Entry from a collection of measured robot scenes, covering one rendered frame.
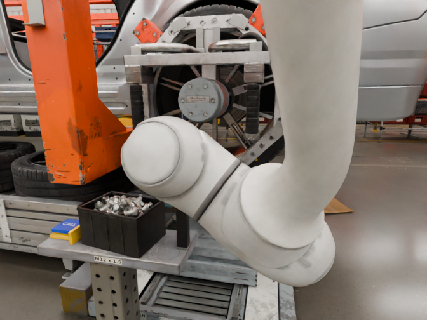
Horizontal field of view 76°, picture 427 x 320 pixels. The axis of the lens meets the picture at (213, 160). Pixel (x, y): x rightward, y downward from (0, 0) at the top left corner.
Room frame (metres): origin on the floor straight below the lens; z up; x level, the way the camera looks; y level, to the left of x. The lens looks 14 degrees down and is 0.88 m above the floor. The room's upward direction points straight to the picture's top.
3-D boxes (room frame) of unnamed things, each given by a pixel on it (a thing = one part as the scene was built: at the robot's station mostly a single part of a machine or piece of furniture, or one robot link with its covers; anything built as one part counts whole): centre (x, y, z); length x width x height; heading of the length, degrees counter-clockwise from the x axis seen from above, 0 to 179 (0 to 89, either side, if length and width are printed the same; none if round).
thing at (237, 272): (1.19, 0.03, 0.13); 0.50 x 0.36 x 0.10; 78
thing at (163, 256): (0.73, 0.28, 0.44); 0.43 x 0.17 x 0.03; 78
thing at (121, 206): (0.73, 0.26, 0.51); 0.20 x 0.14 x 0.13; 69
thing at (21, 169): (1.60, 0.82, 0.39); 0.66 x 0.66 x 0.24
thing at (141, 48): (0.92, 0.13, 1.03); 0.19 x 0.18 x 0.11; 168
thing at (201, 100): (0.95, 0.03, 0.85); 0.21 x 0.14 x 0.14; 168
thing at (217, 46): (0.88, -0.06, 1.03); 0.19 x 0.18 x 0.11; 168
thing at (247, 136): (0.75, -0.11, 0.83); 0.04 x 0.04 x 0.16
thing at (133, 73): (0.85, 0.22, 0.93); 0.09 x 0.05 x 0.05; 168
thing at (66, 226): (0.77, 0.44, 0.47); 0.07 x 0.07 x 0.02; 78
